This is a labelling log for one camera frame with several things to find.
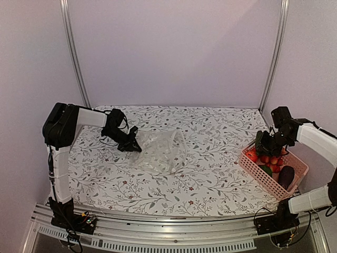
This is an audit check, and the aluminium frame post left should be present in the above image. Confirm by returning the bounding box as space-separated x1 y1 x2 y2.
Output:
60 0 92 108

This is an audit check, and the purple fake eggplant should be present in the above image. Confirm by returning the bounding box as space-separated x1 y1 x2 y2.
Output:
278 166 295 190

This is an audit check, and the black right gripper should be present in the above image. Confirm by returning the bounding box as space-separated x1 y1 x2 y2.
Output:
256 130 293 158

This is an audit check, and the aluminium front rail base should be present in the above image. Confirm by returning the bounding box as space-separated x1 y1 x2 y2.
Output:
22 204 332 252

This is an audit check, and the pink perforated plastic basket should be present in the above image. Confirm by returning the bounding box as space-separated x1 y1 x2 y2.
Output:
239 141 309 200

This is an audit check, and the green fake leafy vegetable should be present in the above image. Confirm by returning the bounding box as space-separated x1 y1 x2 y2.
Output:
260 165 273 177

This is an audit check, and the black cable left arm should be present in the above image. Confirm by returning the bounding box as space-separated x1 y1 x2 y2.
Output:
100 110 130 145

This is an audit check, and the aluminium frame post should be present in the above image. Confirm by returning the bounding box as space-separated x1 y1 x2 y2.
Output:
259 0 289 113
60 0 92 108

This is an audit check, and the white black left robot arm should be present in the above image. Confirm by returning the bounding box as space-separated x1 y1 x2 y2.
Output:
42 102 142 229

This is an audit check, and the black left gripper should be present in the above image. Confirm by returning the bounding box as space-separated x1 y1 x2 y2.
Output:
103 127 142 152

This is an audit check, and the aluminium frame post right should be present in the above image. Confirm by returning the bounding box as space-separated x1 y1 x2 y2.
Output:
259 0 289 113

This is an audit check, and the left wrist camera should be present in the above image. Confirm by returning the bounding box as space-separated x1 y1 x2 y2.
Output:
128 126 138 138

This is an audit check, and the clear polka dot zip bag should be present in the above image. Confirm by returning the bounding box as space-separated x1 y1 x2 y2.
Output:
129 129 187 174

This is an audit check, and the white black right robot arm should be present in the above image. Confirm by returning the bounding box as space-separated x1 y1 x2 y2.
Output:
255 106 336 230

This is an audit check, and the dark green fake cucumber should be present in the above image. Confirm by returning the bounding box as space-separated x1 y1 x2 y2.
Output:
255 131 269 153

